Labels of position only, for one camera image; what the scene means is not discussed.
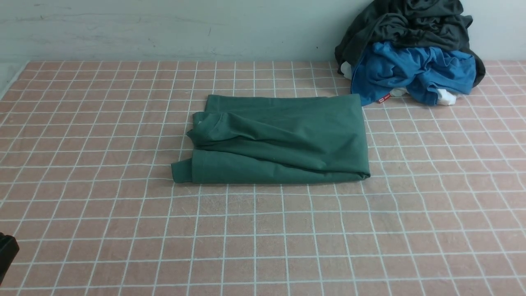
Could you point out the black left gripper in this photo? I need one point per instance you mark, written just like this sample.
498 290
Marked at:
8 250

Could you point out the dark grey crumpled garment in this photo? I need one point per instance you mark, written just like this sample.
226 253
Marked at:
409 24

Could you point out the blue crumpled garment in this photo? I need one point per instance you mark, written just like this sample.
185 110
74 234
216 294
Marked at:
421 70

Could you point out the green long sleeve shirt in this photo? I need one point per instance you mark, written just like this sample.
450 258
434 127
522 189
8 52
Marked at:
264 140

